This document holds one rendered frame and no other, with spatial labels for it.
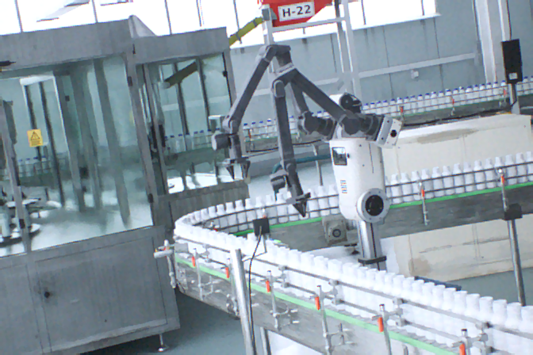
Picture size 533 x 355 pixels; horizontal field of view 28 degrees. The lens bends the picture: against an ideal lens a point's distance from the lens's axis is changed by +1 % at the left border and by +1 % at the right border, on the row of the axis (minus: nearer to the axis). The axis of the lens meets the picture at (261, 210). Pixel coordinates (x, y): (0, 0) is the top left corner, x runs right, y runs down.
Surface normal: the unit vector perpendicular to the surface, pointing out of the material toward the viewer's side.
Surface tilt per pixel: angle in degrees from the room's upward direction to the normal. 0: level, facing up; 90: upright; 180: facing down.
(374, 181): 101
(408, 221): 90
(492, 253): 90
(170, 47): 90
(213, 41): 90
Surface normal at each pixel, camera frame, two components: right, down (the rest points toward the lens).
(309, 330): -0.91, 0.19
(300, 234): 0.07, 0.12
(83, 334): 0.37, 0.06
